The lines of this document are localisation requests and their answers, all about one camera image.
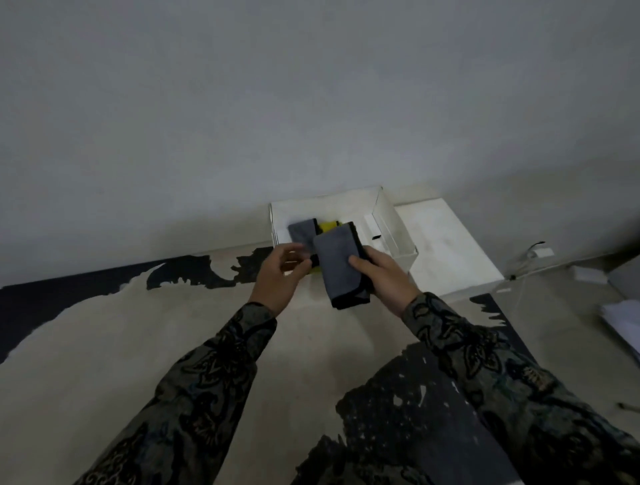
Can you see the person's right hand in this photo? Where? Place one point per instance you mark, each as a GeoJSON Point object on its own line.
{"type": "Point", "coordinates": [387, 282]}

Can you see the person's left hand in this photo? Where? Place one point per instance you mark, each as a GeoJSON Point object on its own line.
{"type": "Point", "coordinates": [277, 280]}

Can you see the white box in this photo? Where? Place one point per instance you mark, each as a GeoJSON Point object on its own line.
{"type": "Point", "coordinates": [390, 235]}

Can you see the white box lid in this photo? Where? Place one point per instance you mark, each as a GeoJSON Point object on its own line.
{"type": "Point", "coordinates": [445, 250]}

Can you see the person's left forearm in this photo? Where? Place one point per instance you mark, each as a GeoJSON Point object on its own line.
{"type": "Point", "coordinates": [190, 394]}

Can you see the person's right forearm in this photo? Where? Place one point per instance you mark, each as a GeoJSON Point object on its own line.
{"type": "Point", "coordinates": [515, 385]}

